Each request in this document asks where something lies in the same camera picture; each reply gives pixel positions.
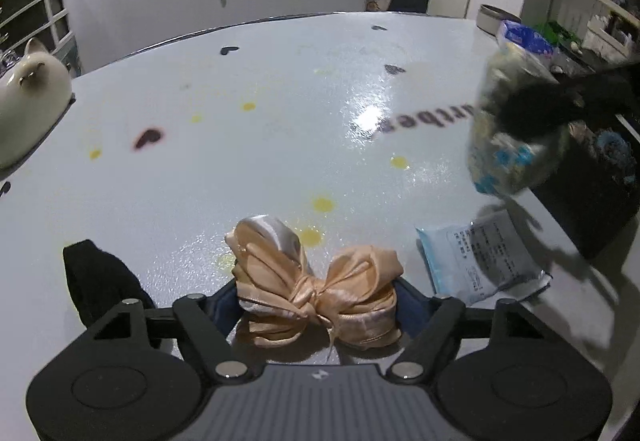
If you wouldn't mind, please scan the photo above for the black storage box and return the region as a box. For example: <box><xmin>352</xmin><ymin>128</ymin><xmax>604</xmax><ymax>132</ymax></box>
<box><xmin>533</xmin><ymin>116</ymin><xmax>639</xmax><ymax>260</ymax></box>

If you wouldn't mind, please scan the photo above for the cream cat-shaped ceramic pot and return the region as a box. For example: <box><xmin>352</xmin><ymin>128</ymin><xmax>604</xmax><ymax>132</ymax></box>
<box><xmin>0</xmin><ymin>38</ymin><xmax>74</xmax><ymax>170</ymax></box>

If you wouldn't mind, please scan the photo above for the white drawer cabinet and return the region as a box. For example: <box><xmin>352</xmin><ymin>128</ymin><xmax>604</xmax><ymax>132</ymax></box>
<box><xmin>1</xmin><ymin>0</ymin><xmax>82</xmax><ymax>77</ymax></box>

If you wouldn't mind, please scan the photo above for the small white sachet packet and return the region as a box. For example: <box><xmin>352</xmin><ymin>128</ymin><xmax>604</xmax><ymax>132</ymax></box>
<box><xmin>416</xmin><ymin>210</ymin><xmax>551</xmax><ymax>307</ymax></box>

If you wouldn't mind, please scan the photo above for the blue white knitted pouch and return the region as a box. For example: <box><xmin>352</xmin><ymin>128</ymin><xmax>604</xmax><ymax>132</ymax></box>
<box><xmin>466</xmin><ymin>43</ymin><xmax>570</xmax><ymax>197</ymax></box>

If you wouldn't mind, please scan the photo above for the blue tissue pack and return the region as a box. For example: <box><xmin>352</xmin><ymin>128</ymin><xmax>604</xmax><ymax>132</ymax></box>
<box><xmin>497</xmin><ymin>19</ymin><xmax>554</xmax><ymax>58</ymax></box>

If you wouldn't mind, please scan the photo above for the dark blue crochet scrunchie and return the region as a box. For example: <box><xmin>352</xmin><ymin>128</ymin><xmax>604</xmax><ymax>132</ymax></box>
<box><xmin>584</xmin><ymin>127</ymin><xmax>637</xmax><ymax>186</ymax></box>

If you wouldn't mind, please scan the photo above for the peach satin bow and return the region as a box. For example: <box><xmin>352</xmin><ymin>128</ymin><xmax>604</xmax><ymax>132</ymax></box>
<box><xmin>224</xmin><ymin>216</ymin><xmax>404</xmax><ymax>350</ymax></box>

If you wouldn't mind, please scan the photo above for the black soft pouch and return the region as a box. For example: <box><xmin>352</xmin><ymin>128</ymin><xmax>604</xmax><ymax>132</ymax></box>
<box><xmin>63</xmin><ymin>239</ymin><xmax>156</xmax><ymax>328</ymax></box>

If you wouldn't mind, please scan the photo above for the round metal tin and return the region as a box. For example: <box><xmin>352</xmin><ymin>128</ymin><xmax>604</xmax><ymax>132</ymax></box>
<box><xmin>476</xmin><ymin>4</ymin><xmax>521</xmax><ymax>37</ymax></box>

